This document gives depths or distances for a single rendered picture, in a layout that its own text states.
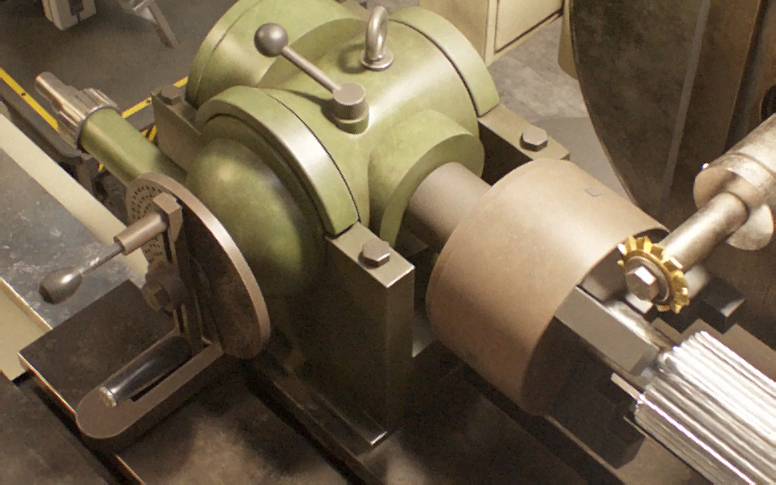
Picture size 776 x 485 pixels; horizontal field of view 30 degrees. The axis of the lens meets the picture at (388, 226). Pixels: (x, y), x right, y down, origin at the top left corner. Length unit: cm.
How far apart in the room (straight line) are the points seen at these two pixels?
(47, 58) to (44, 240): 93
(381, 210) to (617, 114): 29
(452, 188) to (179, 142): 28
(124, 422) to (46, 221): 62
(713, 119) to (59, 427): 69
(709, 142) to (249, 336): 44
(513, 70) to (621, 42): 184
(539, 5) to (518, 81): 162
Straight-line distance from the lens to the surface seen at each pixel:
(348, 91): 123
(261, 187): 122
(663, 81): 134
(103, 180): 278
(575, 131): 306
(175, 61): 275
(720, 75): 127
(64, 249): 190
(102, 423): 137
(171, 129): 136
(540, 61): 321
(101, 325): 147
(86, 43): 281
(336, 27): 132
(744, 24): 122
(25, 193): 198
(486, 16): 149
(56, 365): 145
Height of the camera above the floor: 215
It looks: 49 degrees down
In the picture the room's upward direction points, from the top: straight up
